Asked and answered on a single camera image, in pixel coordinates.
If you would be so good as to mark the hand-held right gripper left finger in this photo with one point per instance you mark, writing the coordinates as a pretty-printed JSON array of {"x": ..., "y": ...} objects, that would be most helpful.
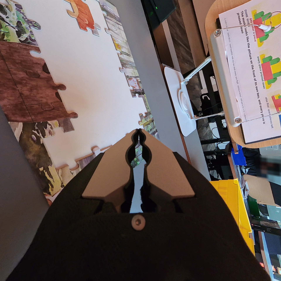
[{"x": 109, "y": 175}]

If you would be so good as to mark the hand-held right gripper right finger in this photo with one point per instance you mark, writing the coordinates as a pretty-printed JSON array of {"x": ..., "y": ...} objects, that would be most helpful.
[{"x": 169, "y": 175}]

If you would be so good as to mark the yellow plastic bin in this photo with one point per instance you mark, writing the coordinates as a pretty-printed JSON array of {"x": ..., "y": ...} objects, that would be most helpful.
[{"x": 232, "y": 197}]

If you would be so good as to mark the partly assembled jigsaw puzzle board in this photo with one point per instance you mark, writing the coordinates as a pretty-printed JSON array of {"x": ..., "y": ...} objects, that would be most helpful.
[{"x": 87, "y": 87}]

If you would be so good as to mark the blue plastic bin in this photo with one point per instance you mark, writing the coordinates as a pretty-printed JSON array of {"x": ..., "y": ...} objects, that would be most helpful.
[{"x": 238, "y": 157}]

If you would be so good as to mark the black office chair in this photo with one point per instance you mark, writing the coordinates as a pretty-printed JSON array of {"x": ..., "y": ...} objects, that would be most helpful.
[{"x": 207, "y": 103}]

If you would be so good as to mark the green box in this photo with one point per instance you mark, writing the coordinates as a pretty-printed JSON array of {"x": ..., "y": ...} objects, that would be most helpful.
[{"x": 253, "y": 208}]

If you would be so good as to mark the brown cardboard box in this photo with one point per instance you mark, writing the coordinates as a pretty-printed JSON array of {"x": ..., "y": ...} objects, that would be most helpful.
[{"x": 259, "y": 188}]

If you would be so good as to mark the dark computer screen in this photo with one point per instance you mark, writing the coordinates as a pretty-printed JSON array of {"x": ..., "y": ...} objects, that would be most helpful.
[{"x": 267, "y": 219}]

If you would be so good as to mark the wood-edged instruction board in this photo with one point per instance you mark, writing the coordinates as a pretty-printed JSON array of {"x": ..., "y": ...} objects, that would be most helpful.
[{"x": 252, "y": 76}]

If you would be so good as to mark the black device with green light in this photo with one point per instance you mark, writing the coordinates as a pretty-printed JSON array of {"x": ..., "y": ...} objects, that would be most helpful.
[{"x": 160, "y": 11}]

